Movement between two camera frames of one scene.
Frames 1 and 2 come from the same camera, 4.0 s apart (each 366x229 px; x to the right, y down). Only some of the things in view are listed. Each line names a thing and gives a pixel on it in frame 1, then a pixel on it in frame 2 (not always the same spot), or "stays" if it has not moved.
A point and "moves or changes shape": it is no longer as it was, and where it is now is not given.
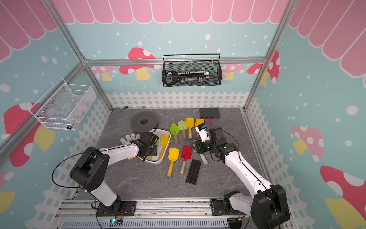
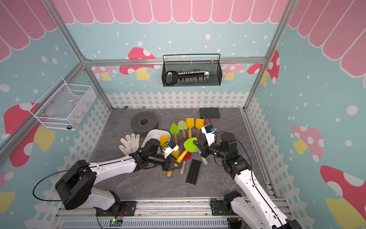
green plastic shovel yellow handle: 157,142 moves or changes shape
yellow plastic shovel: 164,140 stays
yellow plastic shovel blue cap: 190,123 stays
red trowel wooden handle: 186,153 stays
